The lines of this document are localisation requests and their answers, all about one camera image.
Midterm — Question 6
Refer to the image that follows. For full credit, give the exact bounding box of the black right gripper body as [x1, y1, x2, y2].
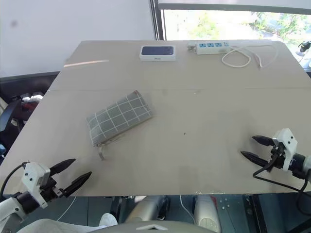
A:
[268, 142, 287, 171]

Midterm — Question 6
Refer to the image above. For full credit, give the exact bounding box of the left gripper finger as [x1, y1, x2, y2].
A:
[49, 158, 77, 176]
[63, 171, 92, 197]

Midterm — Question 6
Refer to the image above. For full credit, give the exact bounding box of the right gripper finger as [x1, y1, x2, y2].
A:
[251, 135, 277, 147]
[240, 151, 271, 168]

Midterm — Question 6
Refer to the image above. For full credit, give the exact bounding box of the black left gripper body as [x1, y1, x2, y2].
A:
[39, 172, 66, 202]

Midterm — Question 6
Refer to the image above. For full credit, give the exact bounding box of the grey checked pencil pouch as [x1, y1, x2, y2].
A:
[86, 90, 153, 161]

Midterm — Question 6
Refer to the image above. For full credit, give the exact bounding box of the grey zipper pull tab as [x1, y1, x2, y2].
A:
[97, 143, 106, 161]

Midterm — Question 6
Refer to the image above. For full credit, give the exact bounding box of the silver rounded robot leg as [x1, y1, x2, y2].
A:
[194, 194, 222, 233]
[125, 195, 171, 223]

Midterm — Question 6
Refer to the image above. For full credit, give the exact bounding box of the white device on floor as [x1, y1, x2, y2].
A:
[21, 91, 44, 103]

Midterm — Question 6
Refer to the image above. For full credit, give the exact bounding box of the black office chair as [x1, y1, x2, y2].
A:
[0, 99, 22, 133]

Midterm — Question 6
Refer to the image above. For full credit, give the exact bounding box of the silver robot torso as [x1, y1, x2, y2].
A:
[92, 220, 212, 233]

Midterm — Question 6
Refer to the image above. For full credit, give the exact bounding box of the black device by window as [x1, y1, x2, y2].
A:
[298, 40, 311, 53]

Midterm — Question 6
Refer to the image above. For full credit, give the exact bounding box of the white power strip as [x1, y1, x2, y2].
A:
[195, 40, 230, 55]

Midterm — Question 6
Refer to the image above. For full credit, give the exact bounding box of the white phone box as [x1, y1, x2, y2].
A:
[139, 45, 176, 62]

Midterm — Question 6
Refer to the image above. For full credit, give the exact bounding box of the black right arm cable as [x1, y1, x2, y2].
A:
[252, 148, 311, 209]

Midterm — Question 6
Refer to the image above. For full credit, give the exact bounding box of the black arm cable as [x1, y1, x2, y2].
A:
[0, 162, 27, 199]
[252, 148, 311, 209]

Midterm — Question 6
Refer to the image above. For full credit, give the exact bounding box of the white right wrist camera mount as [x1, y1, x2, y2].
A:
[272, 128, 298, 172]

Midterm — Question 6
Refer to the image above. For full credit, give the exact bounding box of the thin white cable under table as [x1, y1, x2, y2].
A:
[57, 196, 77, 222]

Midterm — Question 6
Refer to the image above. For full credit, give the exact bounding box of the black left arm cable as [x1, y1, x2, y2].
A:
[0, 162, 27, 199]

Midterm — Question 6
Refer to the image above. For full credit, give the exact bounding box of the white power strip cable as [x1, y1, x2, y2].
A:
[221, 45, 278, 70]

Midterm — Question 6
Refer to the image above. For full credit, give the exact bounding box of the dark window frame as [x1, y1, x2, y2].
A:
[150, 0, 311, 41]

